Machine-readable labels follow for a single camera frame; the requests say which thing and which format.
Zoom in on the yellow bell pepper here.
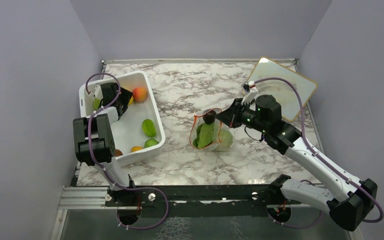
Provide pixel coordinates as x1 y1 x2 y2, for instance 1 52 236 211
128 96 135 105

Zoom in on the dark brown avocado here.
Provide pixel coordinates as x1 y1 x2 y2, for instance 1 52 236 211
202 110 217 125

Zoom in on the green leafy vegetable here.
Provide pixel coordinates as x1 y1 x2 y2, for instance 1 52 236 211
192 123 215 149

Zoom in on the small orange fruit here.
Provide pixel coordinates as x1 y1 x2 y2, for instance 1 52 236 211
130 146 144 153

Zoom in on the green lime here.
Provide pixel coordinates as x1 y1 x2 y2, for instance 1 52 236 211
144 138 159 148

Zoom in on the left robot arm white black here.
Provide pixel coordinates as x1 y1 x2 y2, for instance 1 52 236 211
72 82 137 206

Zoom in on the whiteboard with wooden frame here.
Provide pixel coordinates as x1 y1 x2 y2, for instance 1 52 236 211
247 56 318 122

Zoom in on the orange peach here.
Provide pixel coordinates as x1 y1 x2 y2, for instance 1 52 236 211
132 87 148 103

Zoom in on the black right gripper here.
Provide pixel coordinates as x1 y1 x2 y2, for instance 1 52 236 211
215 98 269 134

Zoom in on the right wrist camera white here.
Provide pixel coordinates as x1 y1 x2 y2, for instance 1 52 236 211
241 81 259 105

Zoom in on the white plastic bin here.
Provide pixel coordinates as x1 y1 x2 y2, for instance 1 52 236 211
78 71 166 166

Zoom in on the clear zip bag orange zipper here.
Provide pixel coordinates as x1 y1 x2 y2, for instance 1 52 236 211
189 108 235 152

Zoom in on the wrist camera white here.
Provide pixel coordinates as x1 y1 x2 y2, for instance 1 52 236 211
241 81 259 105
93 84 103 100

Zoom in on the black mounting rail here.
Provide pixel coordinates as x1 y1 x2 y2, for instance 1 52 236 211
105 184 299 219

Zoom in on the green cabbage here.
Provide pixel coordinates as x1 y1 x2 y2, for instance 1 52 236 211
215 128 234 152
92 98 102 111

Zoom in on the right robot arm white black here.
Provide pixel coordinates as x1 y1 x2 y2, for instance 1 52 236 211
215 95 378 232

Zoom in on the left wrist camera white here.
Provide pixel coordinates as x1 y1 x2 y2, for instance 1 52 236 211
93 84 103 100

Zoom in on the brown round fruit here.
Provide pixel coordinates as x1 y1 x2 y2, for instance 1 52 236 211
115 149 123 157

